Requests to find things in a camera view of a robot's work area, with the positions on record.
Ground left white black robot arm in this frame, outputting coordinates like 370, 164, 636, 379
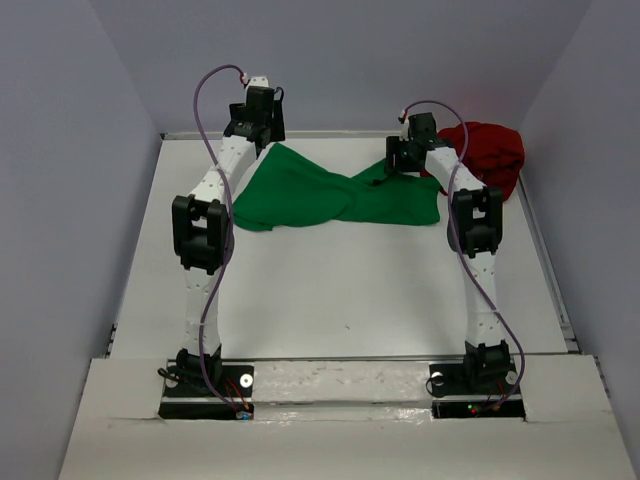
163, 74, 285, 402

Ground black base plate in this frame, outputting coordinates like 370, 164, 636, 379
157, 362, 255, 421
425, 362, 526, 420

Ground red t shirt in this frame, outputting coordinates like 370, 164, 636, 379
463, 122, 525, 201

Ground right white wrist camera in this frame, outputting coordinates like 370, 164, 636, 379
398, 110, 410, 141

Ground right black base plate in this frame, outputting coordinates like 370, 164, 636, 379
425, 362, 526, 420

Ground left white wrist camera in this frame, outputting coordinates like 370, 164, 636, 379
242, 74, 270, 89

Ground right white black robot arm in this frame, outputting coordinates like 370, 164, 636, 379
385, 111, 516, 398

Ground green t shirt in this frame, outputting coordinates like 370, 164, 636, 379
233, 144, 441, 232

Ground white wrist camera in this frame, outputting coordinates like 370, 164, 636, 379
398, 110, 410, 141
242, 74, 270, 89

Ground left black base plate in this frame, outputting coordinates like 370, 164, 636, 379
157, 362, 255, 421

